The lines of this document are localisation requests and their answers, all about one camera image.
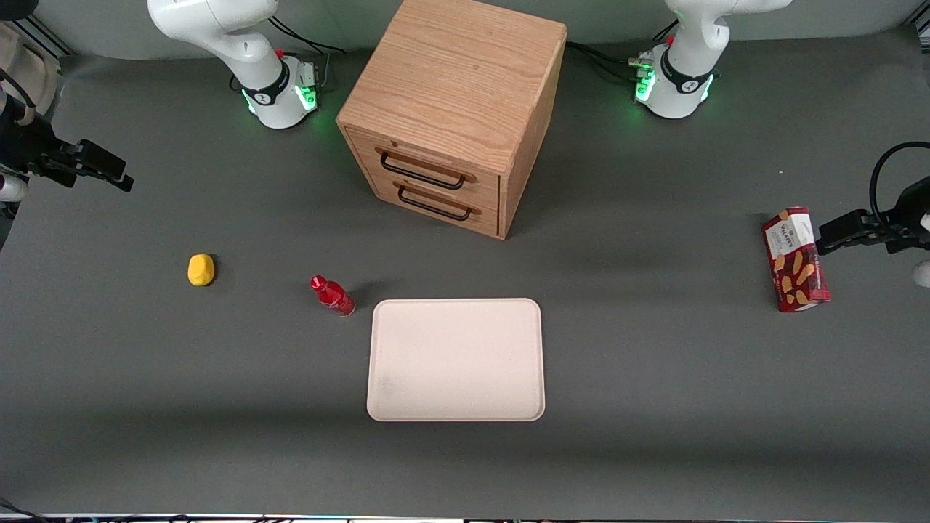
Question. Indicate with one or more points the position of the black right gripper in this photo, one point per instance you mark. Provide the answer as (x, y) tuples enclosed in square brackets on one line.
[(22, 143)]

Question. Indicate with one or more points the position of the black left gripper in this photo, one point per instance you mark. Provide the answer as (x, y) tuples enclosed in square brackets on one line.
[(910, 211)]

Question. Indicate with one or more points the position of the red coke bottle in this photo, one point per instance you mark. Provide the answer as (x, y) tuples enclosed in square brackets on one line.
[(334, 296)]

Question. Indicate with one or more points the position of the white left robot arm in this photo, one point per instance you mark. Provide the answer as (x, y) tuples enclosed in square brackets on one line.
[(690, 65)]

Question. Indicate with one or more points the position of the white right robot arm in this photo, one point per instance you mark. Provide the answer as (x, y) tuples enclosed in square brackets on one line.
[(247, 43)]

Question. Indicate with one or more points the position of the beige rectangular tray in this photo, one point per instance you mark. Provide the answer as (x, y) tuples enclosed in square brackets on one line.
[(456, 359)]

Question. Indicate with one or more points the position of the red cookie box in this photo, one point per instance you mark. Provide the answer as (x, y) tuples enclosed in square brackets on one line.
[(797, 261)]

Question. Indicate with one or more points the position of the beige cloth bundle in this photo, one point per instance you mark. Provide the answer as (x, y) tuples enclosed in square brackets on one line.
[(33, 65)]

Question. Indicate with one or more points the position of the yellow lemon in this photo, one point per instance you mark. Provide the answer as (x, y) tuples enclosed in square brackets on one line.
[(201, 270)]

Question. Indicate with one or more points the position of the wooden drawer cabinet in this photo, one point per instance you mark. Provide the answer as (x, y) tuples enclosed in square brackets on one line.
[(450, 80)]

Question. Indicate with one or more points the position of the dark aluminium frame rail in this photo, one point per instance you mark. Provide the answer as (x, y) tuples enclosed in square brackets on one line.
[(43, 35)]

